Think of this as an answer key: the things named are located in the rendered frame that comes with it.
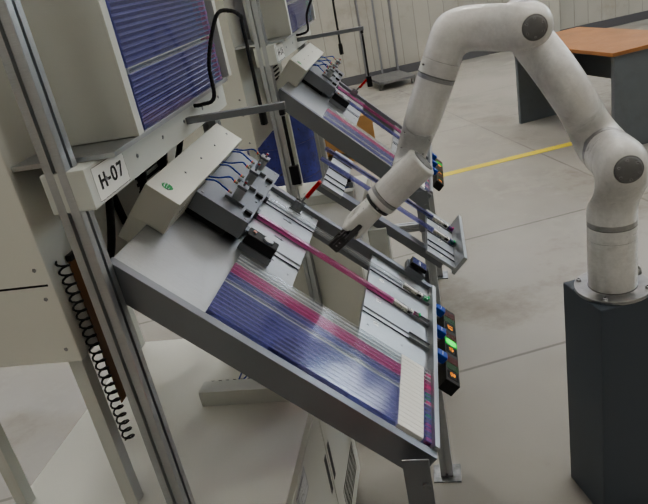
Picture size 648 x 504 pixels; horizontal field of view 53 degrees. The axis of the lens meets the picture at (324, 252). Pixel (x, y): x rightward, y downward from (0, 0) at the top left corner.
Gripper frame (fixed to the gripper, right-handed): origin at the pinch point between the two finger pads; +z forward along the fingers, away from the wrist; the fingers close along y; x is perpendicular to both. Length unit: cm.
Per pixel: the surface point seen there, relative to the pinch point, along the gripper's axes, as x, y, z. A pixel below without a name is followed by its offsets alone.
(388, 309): 18.0, 15.4, -1.9
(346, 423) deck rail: 13, 60, 1
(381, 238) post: 16.3, -34.0, 3.3
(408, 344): 24.2, 25.3, -2.9
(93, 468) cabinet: -12, 47, 66
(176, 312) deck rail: -24, 60, 6
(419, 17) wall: 24, -816, 5
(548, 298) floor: 116, -123, 2
